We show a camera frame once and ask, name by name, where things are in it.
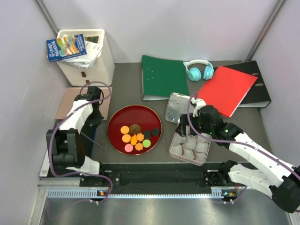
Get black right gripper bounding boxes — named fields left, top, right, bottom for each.
left=176, top=112, right=213, bottom=137

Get black sandwich cookie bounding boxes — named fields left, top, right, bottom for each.
left=143, top=131, right=151, bottom=139
left=151, top=128, right=160, bottom=136

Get orange round cookie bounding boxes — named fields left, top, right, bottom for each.
left=122, top=134, right=131, bottom=143
left=120, top=126, right=130, bottom=135

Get orange flower cookie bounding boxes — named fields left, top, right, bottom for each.
left=136, top=133, right=144, bottom=142
left=135, top=142, right=143, bottom=151

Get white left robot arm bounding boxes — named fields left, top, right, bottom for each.
left=46, top=86, right=106, bottom=186

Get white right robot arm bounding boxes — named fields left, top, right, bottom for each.
left=176, top=96, right=300, bottom=213

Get pink cookie tin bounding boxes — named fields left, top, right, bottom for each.
left=169, top=133, right=211, bottom=166

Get silver tin lid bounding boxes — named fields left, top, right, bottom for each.
left=165, top=92, right=190, bottom=125

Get red round lacquer tray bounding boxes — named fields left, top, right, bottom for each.
left=107, top=105, right=162, bottom=156

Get green round cookie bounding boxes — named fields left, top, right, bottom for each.
left=142, top=139, right=151, bottom=148

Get orange fish cookie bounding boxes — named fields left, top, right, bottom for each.
left=130, top=135, right=138, bottom=146

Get pink round cookie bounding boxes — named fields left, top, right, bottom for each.
left=124, top=143, right=134, bottom=153

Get white storage bin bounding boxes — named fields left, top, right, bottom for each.
left=57, top=29, right=115, bottom=87

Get teal headphones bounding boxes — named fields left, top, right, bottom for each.
left=183, top=60, right=214, bottom=82

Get red folder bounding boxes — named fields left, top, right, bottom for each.
left=197, top=66, right=257, bottom=118

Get white papers in bin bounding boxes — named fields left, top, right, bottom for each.
left=61, top=36, right=103, bottom=69

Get blue treehouse book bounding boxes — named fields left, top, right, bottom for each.
left=46, top=34, right=87, bottom=62

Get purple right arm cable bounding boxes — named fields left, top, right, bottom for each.
left=186, top=92, right=300, bottom=172

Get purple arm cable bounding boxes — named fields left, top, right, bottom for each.
left=48, top=81, right=114, bottom=203
left=186, top=92, right=300, bottom=172

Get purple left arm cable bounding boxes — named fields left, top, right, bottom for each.
left=48, top=81, right=114, bottom=203

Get green ring binder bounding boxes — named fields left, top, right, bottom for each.
left=141, top=55, right=189, bottom=101

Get black ring binder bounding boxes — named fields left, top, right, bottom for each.
left=214, top=61, right=271, bottom=108

